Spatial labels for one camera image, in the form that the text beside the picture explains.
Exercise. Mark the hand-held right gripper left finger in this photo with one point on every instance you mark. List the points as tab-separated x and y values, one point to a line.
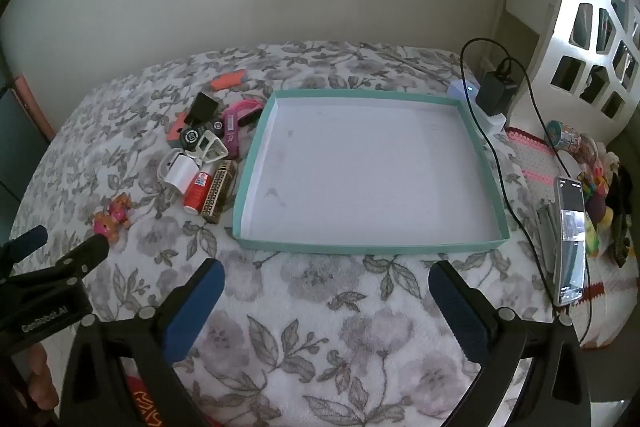
196	307

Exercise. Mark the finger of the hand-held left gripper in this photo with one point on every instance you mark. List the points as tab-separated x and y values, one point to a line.
29	239
92	249

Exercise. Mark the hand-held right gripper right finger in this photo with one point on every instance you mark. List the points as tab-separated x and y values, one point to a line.
457	307

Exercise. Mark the small pink doll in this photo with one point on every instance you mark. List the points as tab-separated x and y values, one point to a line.
111	223

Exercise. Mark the gold patterned harmonica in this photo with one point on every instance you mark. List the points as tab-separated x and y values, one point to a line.
218	194

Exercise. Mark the white wall charger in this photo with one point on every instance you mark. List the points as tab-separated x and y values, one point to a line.
180	174

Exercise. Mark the pink foam block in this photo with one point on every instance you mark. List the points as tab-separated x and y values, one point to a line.
176	129

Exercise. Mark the black toy car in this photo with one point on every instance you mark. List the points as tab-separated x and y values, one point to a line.
192	136

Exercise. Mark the white plastic frame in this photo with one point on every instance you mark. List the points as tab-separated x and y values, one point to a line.
220	152

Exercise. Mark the teal shallow box tray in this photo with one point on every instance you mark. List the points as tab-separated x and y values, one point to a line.
370	167

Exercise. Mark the pink tube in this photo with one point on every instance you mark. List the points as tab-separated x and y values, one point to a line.
232	144

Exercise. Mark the black wall charger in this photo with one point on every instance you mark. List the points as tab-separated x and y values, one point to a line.
202	107

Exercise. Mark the pink loop band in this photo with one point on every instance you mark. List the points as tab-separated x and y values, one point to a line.
247	108

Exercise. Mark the person's left hand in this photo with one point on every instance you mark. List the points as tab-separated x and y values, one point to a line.
42	384

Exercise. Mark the dark teal door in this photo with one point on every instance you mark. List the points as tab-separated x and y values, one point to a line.
15	157

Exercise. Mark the red printed clothing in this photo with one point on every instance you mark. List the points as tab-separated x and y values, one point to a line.
145	402

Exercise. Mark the grey phone stand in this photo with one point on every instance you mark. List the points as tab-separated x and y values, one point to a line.
544	232

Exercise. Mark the smartphone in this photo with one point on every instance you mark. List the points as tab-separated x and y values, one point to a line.
570	247

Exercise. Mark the grey floral blanket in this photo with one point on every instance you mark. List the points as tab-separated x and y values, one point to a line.
325	307

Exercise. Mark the pile of small toys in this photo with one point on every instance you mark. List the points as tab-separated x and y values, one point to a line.
600	202

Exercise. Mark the white power strip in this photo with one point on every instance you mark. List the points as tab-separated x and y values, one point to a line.
492	123

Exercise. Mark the flat orange-pink foam piece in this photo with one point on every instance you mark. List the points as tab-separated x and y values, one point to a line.
229	81

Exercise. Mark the white lattice shelf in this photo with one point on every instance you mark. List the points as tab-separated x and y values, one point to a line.
565	7

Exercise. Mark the brown wooden door frame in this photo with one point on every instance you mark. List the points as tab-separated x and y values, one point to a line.
32	107

